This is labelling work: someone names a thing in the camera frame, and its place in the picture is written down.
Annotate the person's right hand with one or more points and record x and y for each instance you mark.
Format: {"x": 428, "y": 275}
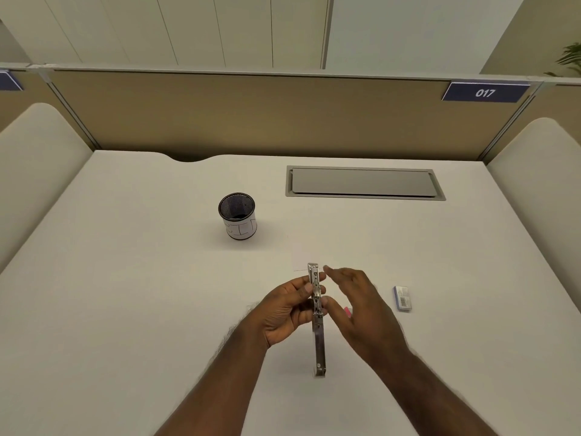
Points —
{"x": 372, "y": 326}

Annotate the person's left hand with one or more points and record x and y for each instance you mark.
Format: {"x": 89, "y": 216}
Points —
{"x": 281, "y": 317}

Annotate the small box of staples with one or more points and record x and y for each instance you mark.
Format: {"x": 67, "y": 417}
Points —
{"x": 403, "y": 298}

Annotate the white metal stapler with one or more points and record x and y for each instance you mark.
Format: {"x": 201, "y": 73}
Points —
{"x": 320, "y": 349}

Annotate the white paper sheet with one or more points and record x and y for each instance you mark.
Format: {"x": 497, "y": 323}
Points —
{"x": 299, "y": 256}

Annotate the person's left forearm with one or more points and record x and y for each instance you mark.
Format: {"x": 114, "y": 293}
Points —
{"x": 213, "y": 390}

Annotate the person's right forearm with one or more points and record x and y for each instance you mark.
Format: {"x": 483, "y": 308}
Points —
{"x": 440, "y": 399}

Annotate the black mesh pen holder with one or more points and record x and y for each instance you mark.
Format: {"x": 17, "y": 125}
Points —
{"x": 243, "y": 227}

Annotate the long beige partition panel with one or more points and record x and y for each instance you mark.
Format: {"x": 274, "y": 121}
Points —
{"x": 272, "y": 113}

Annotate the white curved desk divider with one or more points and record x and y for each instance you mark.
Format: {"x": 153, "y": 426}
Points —
{"x": 540, "y": 204}
{"x": 41, "y": 177}

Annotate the blue number sign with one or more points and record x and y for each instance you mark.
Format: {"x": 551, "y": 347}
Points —
{"x": 9, "y": 81}
{"x": 485, "y": 92}

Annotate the beige side partition panel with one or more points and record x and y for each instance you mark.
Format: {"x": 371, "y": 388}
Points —
{"x": 558, "y": 108}
{"x": 27, "y": 99}

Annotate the white tall cabinet row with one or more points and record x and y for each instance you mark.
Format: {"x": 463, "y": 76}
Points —
{"x": 159, "y": 27}

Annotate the green potted plant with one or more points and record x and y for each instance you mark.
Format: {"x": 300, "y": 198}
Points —
{"x": 569, "y": 58}

